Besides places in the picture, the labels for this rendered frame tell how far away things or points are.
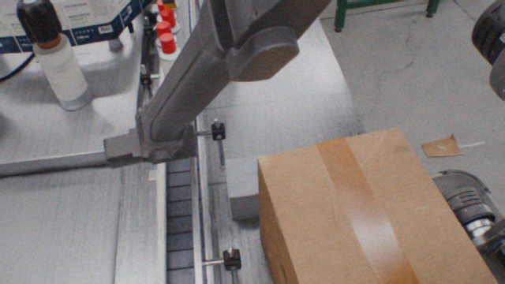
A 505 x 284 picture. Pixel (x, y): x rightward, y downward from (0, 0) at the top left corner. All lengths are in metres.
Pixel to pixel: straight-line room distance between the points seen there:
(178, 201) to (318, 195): 0.38
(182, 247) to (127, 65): 0.61
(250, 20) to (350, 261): 0.36
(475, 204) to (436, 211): 0.95
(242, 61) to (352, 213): 0.33
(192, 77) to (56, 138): 0.73
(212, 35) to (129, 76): 0.86
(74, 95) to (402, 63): 2.03
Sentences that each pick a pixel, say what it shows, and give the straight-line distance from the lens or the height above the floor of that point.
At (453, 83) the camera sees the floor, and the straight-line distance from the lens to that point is 2.67.
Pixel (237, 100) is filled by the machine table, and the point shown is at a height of 0.83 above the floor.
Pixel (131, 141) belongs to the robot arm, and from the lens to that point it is 0.72.
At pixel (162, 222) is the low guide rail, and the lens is 0.85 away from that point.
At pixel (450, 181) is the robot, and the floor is 0.24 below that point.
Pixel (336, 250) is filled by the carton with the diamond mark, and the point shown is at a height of 1.12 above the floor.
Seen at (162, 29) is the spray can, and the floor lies 1.08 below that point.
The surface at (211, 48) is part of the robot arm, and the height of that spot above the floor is 1.41.
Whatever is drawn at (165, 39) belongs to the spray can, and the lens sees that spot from 0.97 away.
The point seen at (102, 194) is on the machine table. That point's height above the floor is 0.83.
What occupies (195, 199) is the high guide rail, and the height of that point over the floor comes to 0.96.
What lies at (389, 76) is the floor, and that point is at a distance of 2.59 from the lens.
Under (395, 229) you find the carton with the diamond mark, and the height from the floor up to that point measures 1.12.
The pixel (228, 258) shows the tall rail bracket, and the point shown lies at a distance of 0.73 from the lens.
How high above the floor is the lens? 1.63
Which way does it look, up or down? 50 degrees down
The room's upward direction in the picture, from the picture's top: 4 degrees counter-clockwise
